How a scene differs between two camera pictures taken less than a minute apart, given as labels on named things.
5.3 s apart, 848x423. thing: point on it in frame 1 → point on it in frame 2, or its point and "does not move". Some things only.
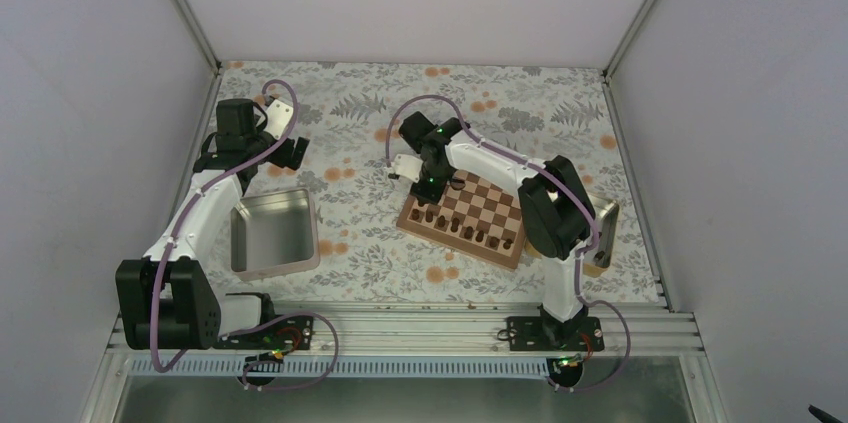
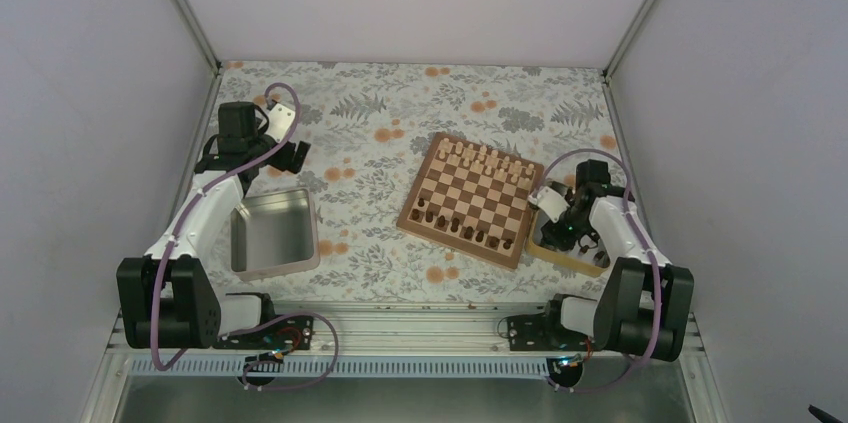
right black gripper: x=428 y=196 → x=561 y=241
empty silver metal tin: x=274 y=235 does not move
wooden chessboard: x=476 y=216 does not move
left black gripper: x=282 y=158 does not move
